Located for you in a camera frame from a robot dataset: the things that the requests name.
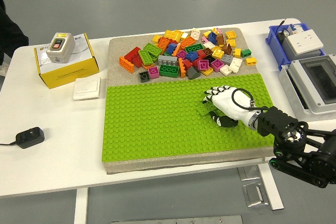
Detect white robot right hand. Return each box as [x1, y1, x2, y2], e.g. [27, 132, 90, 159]
[202, 84, 259, 129]

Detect lime green long brick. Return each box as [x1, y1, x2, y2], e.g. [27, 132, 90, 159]
[143, 42, 163, 57]
[138, 49, 154, 65]
[196, 100, 218, 117]

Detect grey square brick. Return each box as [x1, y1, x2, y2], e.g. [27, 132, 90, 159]
[220, 54, 234, 65]

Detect dark grey sloped brick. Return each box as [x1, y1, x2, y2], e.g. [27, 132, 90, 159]
[186, 66, 201, 80]

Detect orange long brick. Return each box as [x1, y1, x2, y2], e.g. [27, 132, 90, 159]
[119, 56, 135, 73]
[179, 36, 197, 49]
[178, 58, 186, 78]

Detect dark green long brick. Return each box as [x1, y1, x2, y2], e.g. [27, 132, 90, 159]
[159, 64, 180, 78]
[184, 43, 205, 54]

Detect grey long brick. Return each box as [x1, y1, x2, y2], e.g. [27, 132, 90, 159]
[157, 55, 178, 67]

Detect green studded baseplate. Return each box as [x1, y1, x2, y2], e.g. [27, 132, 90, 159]
[101, 73, 276, 164]

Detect yellow long brick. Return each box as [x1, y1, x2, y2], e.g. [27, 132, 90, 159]
[164, 29, 183, 42]

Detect red large brick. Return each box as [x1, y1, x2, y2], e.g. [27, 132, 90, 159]
[124, 46, 144, 69]

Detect grey plastic box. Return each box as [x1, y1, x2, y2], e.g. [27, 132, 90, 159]
[282, 39, 326, 61]

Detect blue plastic bin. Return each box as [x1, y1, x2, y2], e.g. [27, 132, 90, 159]
[265, 23, 326, 71]

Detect white circuit breaker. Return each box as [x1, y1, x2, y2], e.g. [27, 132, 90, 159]
[288, 23, 302, 35]

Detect white table leg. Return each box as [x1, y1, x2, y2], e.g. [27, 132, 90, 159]
[74, 187, 89, 224]
[257, 162, 285, 211]

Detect grey-brown foam mat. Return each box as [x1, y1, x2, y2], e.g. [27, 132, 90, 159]
[104, 27, 276, 175]

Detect long metal floor strip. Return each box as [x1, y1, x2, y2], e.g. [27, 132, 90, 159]
[111, 215, 244, 224]

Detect yellow white cardboard box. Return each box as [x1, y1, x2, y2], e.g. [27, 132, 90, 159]
[33, 33, 100, 90]

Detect black power adapter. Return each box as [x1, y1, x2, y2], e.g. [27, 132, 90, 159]
[15, 126, 45, 150]

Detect person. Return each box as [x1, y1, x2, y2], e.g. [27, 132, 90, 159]
[0, 0, 29, 78]

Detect black robot hand cable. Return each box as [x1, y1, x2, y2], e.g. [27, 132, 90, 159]
[232, 88, 270, 111]

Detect metal floor bracket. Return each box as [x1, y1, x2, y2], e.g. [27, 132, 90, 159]
[237, 166, 263, 182]
[241, 183, 268, 207]

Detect grey windowed enclosure box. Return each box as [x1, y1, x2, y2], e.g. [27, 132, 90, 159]
[278, 54, 336, 123]

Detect white wall socket panel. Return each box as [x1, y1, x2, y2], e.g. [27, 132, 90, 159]
[285, 29, 324, 55]

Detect white wall switch panel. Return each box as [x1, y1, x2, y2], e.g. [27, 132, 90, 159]
[72, 77, 101, 101]

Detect grey push-button switch box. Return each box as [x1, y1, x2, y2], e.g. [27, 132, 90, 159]
[46, 32, 76, 64]

